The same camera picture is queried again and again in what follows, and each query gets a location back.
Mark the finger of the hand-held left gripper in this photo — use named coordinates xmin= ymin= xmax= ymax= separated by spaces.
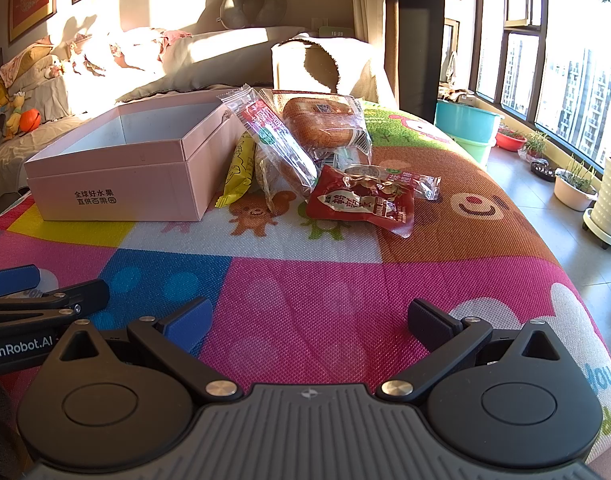
xmin=0 ymin=279 xmax=111 ymax=343
xmin=0 ymin=264 xmax=42 ymax=299

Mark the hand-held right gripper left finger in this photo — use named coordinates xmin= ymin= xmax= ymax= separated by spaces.
xmin=60 ymin=297 xmax=243 ymax=403

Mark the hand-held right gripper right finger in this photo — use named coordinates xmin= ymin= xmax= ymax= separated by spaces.
xmin=375 ymin=299 xmax=576 ymax=403

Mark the pink cardboard box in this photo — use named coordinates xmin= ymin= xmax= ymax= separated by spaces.
xmin=24 ymin=89 xmax=246 ymax=222

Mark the red snack packet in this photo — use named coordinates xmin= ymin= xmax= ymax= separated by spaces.
xmin=305 ymin=164 xmax=416 ymax=239

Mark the small clear snack packet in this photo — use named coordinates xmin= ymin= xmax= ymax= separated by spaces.
xmin=345 ymin=164 xmax=442 ymax=202

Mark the yellow label bread packet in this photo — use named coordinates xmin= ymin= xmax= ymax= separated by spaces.
xmin=215 ymin=132 xmax=311 ymax=213

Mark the red label bread packet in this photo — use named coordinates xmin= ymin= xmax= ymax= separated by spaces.
xmin=219 ymin=85 xmax=320 ymax=198

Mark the round bun packet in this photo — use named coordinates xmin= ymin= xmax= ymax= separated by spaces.
xmin=259 ymin=89 xmax=373 ymax=168

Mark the colourful cartoon printed mat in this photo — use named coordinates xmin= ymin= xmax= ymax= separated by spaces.
xmin=0 ymin=100 xmax=611 ymax=466

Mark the yellow plush toy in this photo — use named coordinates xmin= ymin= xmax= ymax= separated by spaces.
xmin=0 ymin=77 xmax=28 ymax=141

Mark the dark plant dish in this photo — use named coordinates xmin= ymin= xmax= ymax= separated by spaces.
xmin=530 ymin=160 xmax=556 ymax=183

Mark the white pot with plants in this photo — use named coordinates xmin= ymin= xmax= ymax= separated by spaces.
xmin=554 ymin=157 xmax=599 ymax=212

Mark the red basin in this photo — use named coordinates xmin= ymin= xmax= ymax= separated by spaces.
xmin=495 ymin=127 xmax=527 ymax=152

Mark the small plant pot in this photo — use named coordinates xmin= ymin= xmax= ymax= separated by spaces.
xmin=520 ymin=132 xmax=549 ymax=161

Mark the teal bucket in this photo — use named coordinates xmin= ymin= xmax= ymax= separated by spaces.
xmin=434 ymin=100 xmax=503 ymax=143

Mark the grey covered sofa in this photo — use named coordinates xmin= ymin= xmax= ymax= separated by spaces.
xmin=0 ymin=25 xmax=386 ymax=201

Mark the large white ribbed pot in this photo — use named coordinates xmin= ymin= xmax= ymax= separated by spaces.
xmin=583 ymin=130 xmax=611 ymax=248

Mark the pink folded blanket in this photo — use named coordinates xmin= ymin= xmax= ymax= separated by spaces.
xmin=0 ymin=35 xmax=53 ymax=88

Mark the pink garment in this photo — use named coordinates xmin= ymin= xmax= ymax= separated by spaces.
xmin=110 ymin=29 xmax=192 ymax=68

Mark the dark framed window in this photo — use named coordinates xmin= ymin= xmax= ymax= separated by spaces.
xmin=470 ymin=0 xmax=611 ymax=176

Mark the grey neck pillow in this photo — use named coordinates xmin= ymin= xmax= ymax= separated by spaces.
xmin=219 ymin=0 xmax=287 ymax=30

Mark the beige curtain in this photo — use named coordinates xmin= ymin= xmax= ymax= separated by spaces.
xmin=349 ymin=0 xmax=401 ymax=106

